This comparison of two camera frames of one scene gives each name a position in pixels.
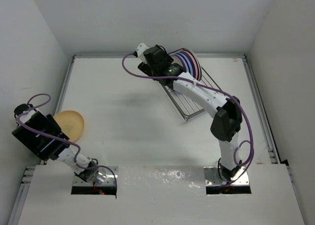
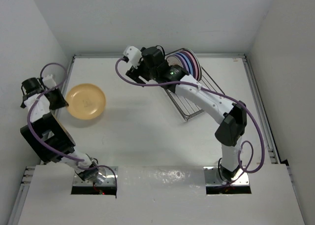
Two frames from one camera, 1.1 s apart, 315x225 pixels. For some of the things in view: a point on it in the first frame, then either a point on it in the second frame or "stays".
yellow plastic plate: [71, 123] to [85, 101]
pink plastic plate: [196, 69] stays
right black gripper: [145, 68] stays
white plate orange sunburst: [175, 59] stays
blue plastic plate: [188, 61] stays
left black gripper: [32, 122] to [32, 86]
